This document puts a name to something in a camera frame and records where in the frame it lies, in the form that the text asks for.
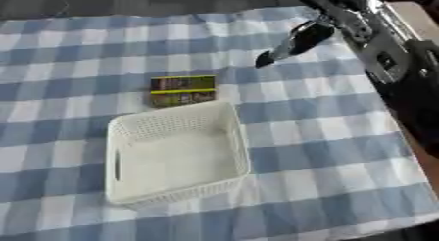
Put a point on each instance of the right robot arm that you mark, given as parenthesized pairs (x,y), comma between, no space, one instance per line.
(400,62)

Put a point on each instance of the white perforated plastic basket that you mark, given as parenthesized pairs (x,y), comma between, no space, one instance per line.
(177,153)

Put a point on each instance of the dark box with yellow stripes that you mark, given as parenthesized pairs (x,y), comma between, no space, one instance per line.
(183,90)

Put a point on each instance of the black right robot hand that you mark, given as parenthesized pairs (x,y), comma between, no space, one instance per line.
(309,36)

